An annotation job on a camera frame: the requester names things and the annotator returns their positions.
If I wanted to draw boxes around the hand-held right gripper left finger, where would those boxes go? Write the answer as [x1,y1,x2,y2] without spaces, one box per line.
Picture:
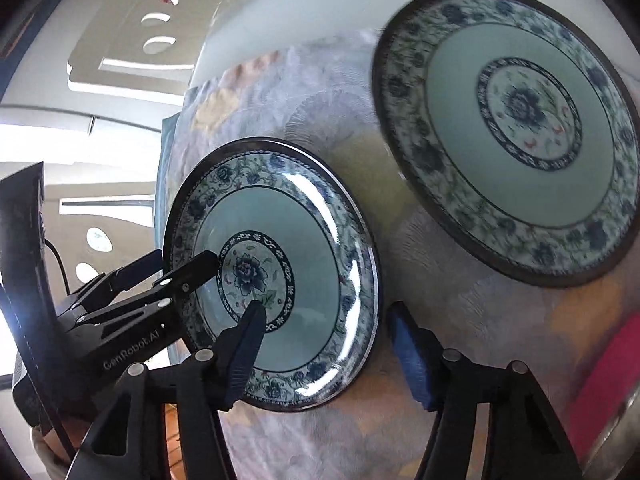
[55,300,268,480]

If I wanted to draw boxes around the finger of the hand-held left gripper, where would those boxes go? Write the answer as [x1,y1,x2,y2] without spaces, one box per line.
[75,250,221,330]
[56,249,167,317]

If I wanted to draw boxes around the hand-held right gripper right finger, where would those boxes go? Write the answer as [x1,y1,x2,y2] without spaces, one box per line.
[386,301,583,480]

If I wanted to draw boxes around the small blue floral plate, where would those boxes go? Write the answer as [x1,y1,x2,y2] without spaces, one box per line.
[162,137,381,412]

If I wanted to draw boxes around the large blue floral plate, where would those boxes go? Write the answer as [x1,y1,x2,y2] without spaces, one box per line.
[371,0,640,289]

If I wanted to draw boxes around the pink bowl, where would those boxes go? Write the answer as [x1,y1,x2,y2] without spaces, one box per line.
[565,310,640,457]

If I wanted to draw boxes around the fan-pattern pastel tablecloth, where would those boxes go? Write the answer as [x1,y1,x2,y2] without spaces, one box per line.
[155,29,640,480]

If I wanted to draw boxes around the black cable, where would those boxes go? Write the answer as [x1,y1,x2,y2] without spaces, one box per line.
[44,238,72,297]

